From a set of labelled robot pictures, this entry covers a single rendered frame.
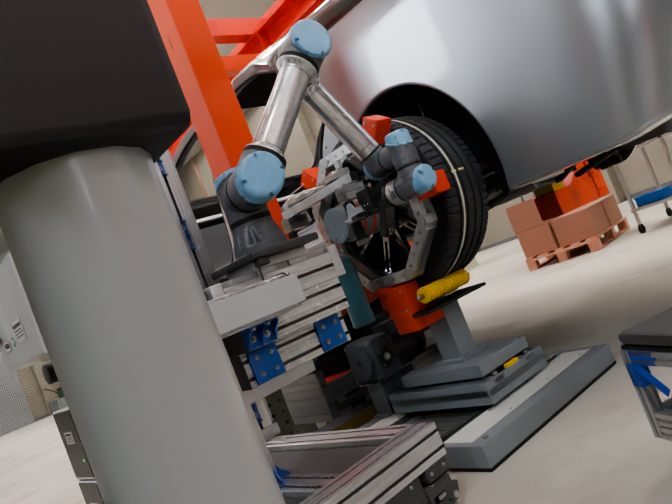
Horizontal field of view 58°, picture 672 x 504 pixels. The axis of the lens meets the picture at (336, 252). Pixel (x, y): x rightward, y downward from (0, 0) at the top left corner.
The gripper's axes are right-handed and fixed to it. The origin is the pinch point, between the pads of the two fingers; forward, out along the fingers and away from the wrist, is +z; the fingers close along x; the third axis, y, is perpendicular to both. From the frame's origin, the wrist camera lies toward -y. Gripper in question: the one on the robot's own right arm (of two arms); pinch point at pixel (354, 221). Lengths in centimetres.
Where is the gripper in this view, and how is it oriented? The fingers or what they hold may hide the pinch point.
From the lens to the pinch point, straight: 196.9
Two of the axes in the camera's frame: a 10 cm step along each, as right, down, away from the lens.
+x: -7.2, 2.6, -6.4
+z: -5.8, 2.6, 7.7
